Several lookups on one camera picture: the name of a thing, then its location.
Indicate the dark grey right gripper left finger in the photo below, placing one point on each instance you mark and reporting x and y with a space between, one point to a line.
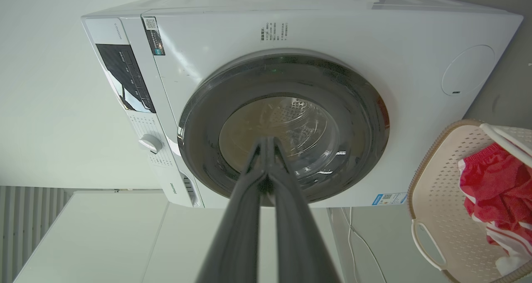
241 216

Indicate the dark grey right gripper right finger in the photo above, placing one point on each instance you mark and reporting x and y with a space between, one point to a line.
295 233

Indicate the round black glass washer door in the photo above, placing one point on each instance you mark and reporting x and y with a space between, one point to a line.
199 121

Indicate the white front-load washing machine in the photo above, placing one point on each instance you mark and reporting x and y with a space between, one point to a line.
324 33

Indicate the white detergent drawer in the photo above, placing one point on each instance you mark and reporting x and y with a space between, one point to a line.
189 189

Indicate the blue energy label sticker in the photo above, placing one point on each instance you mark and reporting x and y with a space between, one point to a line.
389 199

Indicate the steel perforated washer drum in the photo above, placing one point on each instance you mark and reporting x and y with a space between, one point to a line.
299 125

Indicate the white washer control knob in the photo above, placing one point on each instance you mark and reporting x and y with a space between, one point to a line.
150 143

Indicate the white cabinet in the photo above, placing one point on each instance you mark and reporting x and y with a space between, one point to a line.
104 237

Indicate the cream perforated laundry basket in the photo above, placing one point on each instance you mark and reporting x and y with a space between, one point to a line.
440 179

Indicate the black washer display panel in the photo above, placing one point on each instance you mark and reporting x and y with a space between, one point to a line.
124 75

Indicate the black QR sticker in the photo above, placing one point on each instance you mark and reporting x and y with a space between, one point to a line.
153 35

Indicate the red white striped garment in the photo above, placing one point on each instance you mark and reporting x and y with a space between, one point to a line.
494 187

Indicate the grey slatted panel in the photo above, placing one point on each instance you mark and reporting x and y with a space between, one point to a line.
25 220

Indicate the round white filter cover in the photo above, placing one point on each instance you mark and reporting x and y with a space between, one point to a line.
467 71

